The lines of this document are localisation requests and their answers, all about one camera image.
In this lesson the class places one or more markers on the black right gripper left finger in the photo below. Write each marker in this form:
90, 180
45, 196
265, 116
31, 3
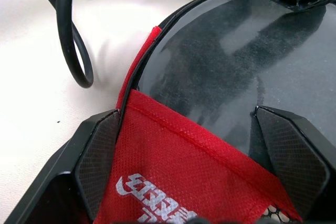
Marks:
86, 155

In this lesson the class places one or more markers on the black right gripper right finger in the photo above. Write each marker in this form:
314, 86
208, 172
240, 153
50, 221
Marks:
296, 161

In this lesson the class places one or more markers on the black and red paddle case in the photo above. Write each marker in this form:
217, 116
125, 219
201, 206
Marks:
170, 171

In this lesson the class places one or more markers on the black rubber table tennis paddle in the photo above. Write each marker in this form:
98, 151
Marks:
236, 72

